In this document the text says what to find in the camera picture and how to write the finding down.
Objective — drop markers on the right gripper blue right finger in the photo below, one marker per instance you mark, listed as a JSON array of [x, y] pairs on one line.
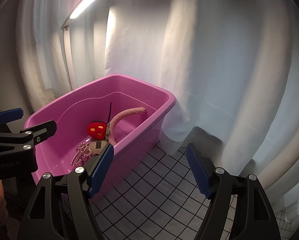
[[201, 175]]

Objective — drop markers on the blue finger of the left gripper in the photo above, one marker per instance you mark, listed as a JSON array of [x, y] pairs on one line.
[[41, 132], [11, 115]]

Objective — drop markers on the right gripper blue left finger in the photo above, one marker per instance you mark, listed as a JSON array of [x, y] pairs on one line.
[[98, 167]]

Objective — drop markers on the beige fluffy round pom charm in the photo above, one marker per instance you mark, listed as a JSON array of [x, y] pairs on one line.
[[96, 146]]

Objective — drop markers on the pink strawberry plush headband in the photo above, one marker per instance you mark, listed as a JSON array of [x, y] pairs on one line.
[[102, 131]]

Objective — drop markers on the black polka dot bow clip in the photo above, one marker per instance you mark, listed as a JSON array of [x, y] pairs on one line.
[[109, 114]]

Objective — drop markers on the pink plastic bin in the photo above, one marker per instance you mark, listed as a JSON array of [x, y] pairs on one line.
[[86, 109]]

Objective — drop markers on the white led desk lamp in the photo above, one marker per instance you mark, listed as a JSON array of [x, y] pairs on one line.
[[84, 31]]

